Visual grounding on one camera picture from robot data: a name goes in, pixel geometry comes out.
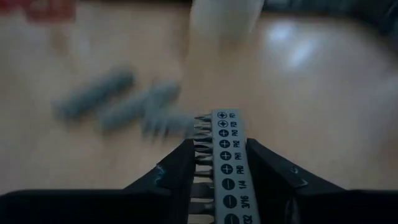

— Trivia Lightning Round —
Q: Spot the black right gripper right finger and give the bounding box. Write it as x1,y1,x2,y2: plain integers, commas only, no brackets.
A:
245,138,398,224

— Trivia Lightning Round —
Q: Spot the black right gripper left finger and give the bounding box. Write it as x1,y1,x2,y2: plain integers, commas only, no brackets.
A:
0,139,196,224

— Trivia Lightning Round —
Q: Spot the gray screwdriver bit holder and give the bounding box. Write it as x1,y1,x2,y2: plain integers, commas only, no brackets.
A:
187,108,261,224
52,67,137,121
98,80,182,132

